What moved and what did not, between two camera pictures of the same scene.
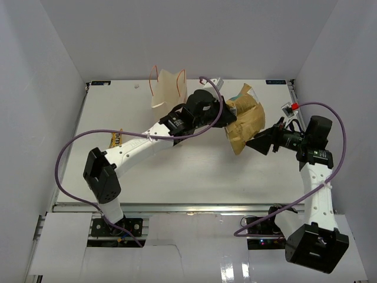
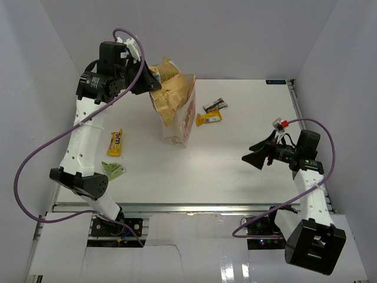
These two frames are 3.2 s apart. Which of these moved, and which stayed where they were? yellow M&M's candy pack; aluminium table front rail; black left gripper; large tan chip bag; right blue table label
Moved: black left gripper; large tan chip bag
Stayed: aluminium table front rail; yellow M&M's candy pack; right blue table label
